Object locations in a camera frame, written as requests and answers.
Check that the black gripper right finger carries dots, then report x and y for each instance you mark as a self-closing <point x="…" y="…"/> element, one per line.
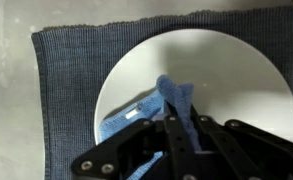
<point x="252" y="150"/>

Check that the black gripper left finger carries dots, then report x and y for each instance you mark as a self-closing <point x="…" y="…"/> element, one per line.
<point x="96" y="163"/>

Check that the blue microfibre towel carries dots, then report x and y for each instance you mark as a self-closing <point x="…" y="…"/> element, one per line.
<point x="177" y="95"/>

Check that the round white plate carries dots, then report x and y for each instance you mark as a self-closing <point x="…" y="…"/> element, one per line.
<point x="226" y="76"/>

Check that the dark blue woven placemat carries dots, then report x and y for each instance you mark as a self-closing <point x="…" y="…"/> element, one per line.
<point x="72" y="73"/>

